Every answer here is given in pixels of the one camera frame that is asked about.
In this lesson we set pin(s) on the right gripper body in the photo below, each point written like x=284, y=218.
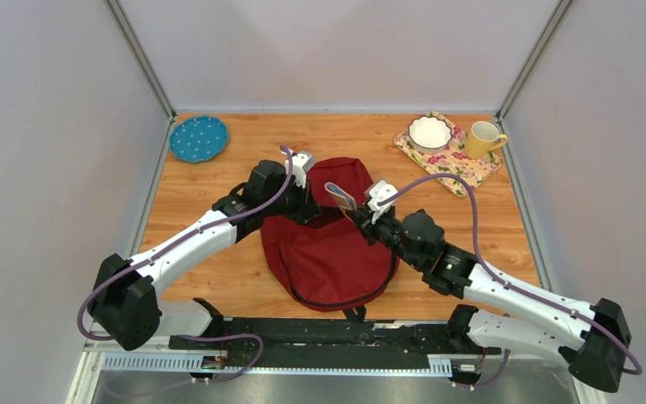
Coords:
x=386, y=231

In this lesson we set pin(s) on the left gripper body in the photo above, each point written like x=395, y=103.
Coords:
x=295, y=202

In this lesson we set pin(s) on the red student backpack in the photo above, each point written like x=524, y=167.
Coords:
x=326, y=264

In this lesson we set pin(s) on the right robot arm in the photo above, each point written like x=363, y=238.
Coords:
x=592, y=340

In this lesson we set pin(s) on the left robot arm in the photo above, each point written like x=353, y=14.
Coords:
x=126, y=302

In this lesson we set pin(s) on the floral rectangular tray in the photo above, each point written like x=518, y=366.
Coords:
x=451, y=158

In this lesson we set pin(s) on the white scalloped bowl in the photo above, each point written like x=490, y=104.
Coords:
x=429, y=134

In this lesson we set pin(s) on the blue polka dot plate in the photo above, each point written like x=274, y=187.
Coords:
x=199, y=139

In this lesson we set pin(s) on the yellow mug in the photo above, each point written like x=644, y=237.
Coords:
x=483, y=137

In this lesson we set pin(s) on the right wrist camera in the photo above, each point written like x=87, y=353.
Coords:
x=381, y=197

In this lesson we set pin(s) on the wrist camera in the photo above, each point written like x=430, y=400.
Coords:
x=301, y=163
x=381, y=197

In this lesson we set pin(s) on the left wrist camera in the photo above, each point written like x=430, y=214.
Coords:
x=301, y=163

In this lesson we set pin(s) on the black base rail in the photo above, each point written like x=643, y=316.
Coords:
x=298, y=345

